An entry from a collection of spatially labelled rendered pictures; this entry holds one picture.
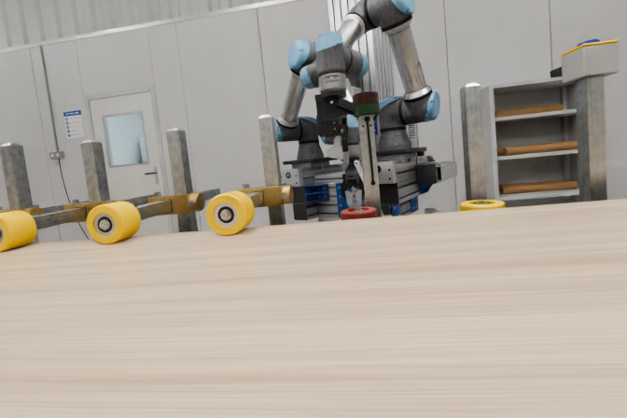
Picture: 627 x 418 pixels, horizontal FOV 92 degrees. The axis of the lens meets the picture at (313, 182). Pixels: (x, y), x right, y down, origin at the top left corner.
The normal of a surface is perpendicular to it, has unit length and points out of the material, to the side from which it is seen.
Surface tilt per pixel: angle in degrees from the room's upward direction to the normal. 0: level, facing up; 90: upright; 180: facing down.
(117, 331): 0
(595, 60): 90
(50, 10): 90
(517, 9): 90
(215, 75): 90
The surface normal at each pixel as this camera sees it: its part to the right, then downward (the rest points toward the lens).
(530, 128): -0.13, 0.08
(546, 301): -0.10, -0.99
